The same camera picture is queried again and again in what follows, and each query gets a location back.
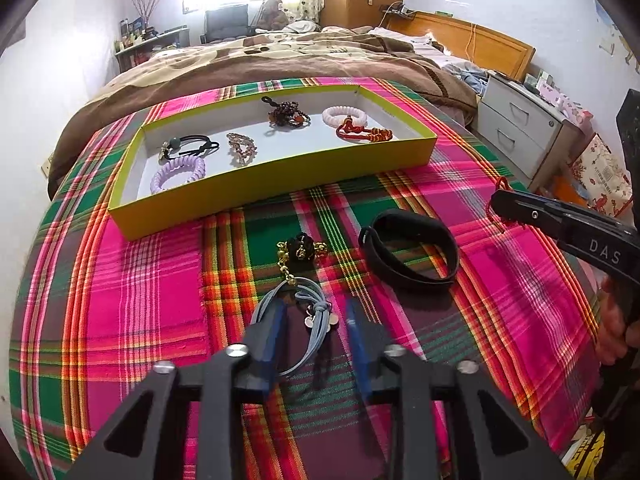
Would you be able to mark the white drawer cabinet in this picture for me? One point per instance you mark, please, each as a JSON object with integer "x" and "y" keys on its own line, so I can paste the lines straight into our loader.
{"x": 510, "y": 115}

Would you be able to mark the cluttered white shelf desk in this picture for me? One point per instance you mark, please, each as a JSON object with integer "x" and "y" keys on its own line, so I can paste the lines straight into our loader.
{"x": 150, "y": 44}

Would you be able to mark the plaid cloth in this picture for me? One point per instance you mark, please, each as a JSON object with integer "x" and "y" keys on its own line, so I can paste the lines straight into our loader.
{"x": 150, "y": 310}

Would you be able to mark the dried flower branches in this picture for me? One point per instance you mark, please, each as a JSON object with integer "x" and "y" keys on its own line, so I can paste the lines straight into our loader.
{"x": 145, "y": 5}

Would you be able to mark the yellow cardboard box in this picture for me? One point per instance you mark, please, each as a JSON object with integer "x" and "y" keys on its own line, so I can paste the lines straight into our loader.
{"x": 280, "y": 182}

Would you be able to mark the black band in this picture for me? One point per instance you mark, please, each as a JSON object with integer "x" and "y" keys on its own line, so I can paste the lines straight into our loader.
{"x": 380, "y": 255}

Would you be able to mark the pink box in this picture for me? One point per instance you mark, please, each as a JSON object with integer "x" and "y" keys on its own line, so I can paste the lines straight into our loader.
{"x": 567, "y": 105}

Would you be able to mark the wall sticker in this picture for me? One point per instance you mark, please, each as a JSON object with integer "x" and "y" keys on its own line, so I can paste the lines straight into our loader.
{"x": 607, "y": 25}

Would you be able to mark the brown blanket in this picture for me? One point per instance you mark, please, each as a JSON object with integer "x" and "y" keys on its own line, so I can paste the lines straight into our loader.
{"x": 200, "y": 65}

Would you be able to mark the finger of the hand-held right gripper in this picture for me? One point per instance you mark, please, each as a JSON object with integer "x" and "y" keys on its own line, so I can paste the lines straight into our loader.
{"x": 530, "y": 212}

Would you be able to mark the grey armchair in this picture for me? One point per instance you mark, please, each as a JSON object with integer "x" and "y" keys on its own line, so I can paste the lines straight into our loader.
{"x": 225, "y": 22}

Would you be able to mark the person's right hand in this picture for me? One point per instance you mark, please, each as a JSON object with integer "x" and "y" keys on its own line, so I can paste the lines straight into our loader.
{"x": 612, "y": 325}

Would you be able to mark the wooden headboard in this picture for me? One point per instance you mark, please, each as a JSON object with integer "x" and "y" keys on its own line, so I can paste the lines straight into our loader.
{"x": 490, "y": 45}

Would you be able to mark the power strip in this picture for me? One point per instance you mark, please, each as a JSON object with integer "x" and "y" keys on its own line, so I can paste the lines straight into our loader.
{"x": 397, "y": 10}

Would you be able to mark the black gold bead ornament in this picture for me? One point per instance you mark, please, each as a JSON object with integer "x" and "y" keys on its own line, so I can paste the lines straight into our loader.
{"x": 300, "y": 250}

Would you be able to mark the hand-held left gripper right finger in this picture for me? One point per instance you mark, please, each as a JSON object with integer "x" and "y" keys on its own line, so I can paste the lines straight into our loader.
{"x": 357, "y": 340}

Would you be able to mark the printed gift bag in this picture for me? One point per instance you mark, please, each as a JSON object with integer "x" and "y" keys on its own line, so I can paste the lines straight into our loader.
{"x": 600, "y": 175}

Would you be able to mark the white pillow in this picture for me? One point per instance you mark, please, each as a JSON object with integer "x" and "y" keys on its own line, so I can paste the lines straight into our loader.
{"x": 302, "y": 26}

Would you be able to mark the blue clothing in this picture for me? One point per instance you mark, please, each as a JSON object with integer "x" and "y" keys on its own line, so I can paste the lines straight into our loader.
{"x": 470, "y": 77}

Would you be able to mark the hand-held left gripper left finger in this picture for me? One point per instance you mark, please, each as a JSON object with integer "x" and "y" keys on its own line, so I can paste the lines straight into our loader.
{"x": 272, "y": 340}

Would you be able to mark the brown teddy bear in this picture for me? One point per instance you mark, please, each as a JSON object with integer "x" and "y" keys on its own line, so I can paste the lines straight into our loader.
{"x": 272, "y": 15}

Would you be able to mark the orange bag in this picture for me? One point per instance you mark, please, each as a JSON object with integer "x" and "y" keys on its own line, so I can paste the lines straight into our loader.
{"x": 570, "y": 192}

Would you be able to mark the pale bed sheet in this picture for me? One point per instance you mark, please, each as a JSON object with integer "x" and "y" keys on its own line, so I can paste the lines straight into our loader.
{"x": 410, "y": 40}

